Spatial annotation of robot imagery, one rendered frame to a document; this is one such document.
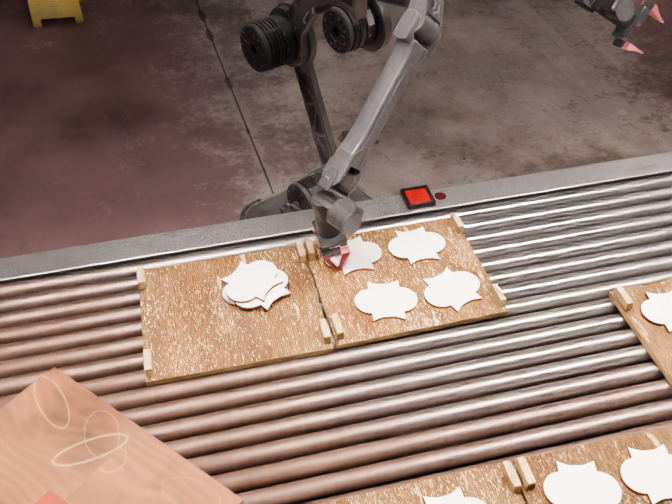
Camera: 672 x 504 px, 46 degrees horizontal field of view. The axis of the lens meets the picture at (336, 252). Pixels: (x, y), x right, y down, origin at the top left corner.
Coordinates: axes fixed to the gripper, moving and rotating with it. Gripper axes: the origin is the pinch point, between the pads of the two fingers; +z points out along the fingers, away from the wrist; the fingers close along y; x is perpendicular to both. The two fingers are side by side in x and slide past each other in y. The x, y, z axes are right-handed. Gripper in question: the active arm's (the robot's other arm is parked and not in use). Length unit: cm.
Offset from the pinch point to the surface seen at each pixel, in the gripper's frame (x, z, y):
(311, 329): 10.7, -0.4, -20.8
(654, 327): -64, 9, -40
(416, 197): -27.6, 5.1, 19.1
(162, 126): 47, 88, 214
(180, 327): 39.1, -4.1, -12.8
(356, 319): 0.0, 1.0, -20.4
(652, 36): -243, 125, 237
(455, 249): -30.1, 4.8, -3.8
